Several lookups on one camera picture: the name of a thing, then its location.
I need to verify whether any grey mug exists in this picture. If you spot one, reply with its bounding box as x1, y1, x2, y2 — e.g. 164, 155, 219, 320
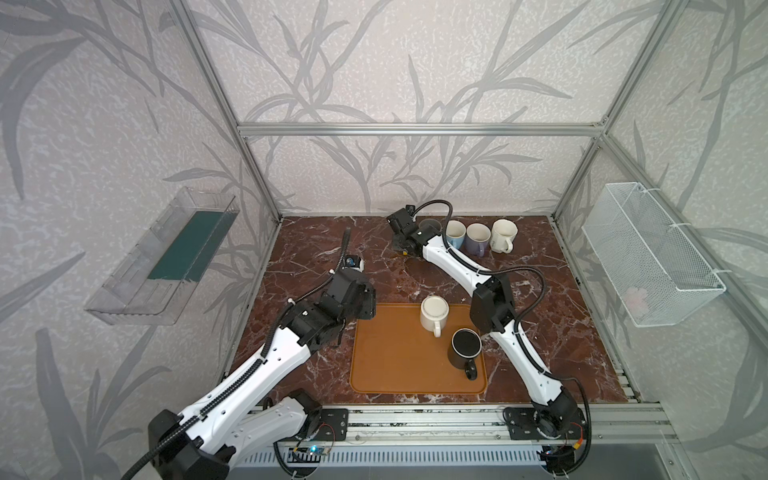
419, 218, 442, 235

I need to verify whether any light blue mug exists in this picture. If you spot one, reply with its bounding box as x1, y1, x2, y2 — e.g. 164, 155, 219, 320
445, 220, 467, 250

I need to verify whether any purple mug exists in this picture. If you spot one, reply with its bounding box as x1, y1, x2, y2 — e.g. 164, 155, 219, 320
464, 223, 492, 257

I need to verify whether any cream white mug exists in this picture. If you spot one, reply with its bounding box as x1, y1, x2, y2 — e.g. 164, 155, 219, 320
420, 295, 450, 338

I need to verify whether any white faceted mug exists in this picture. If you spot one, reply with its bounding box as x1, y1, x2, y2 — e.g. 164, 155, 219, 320
489, 219, 518, 254

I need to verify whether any black mug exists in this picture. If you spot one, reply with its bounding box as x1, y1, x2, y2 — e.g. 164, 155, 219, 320
447, 328, 482, 381

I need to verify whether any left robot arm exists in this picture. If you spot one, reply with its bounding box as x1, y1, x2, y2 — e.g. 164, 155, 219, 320
123, 231, 376, 479

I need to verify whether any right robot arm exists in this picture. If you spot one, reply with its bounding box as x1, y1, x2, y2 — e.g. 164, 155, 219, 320
387, 199, 579, 439

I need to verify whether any brown rectangular tray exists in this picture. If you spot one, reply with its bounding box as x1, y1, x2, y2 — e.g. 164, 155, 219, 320
350, 303, 488, 395

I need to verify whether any green circuit board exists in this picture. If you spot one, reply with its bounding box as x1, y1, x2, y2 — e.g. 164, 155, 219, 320
291, 444, 332, 463

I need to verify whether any pink object in basket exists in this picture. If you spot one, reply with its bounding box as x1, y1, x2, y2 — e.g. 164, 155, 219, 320
622, 287, 650, 320

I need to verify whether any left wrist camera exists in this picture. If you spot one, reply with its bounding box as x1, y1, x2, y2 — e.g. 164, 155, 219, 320
342, 254, 364, 272

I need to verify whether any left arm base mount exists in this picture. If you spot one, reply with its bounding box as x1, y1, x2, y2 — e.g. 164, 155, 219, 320
294, 408, 349, 442

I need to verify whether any clear plastic wall bin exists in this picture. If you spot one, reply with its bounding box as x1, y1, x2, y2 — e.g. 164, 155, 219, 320
85, 187, 240, 326

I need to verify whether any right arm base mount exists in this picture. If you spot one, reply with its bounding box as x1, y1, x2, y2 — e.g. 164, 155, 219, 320
502, 406, 587, 442

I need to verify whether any white wire basket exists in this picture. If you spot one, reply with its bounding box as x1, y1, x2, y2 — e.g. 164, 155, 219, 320
582, 182, 727, 328

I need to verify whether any aluminium front rail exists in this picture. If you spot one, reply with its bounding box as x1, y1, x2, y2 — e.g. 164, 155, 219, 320
173, 403, 679, 448

